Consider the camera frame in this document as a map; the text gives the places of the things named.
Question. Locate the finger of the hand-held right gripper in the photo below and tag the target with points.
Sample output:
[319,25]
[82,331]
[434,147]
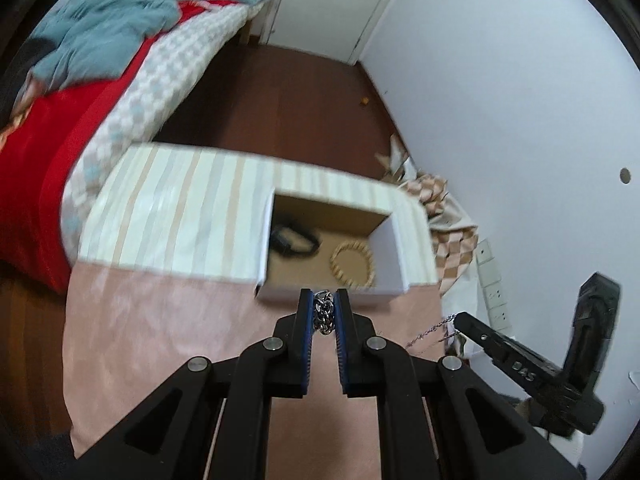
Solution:
[492,342]

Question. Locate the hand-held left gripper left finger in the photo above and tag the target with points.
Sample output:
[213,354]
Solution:
[305,345]

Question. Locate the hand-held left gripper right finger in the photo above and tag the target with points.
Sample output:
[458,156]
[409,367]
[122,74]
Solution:
[344,345]

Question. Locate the white cardboard box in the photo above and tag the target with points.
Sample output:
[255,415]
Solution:
[382,265]

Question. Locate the white power strip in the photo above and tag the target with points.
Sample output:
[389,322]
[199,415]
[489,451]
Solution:
[492,285]

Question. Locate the brown checked cloth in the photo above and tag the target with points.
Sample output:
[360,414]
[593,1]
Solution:
[450,255]

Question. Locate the black wristband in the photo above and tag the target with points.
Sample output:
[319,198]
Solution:
[292,241]

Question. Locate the pink table cloth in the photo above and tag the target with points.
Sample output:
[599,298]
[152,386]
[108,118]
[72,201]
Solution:
[165,340]

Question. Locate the checked white bed sheet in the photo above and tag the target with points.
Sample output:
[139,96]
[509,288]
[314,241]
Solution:
[160,85]

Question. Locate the red blanket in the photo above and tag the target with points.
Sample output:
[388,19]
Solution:
[45,160]

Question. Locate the white door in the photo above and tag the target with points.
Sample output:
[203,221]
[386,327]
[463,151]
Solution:
[330,5]

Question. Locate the teal crumpled cloth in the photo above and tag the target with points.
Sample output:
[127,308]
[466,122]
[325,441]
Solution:
[110,25]

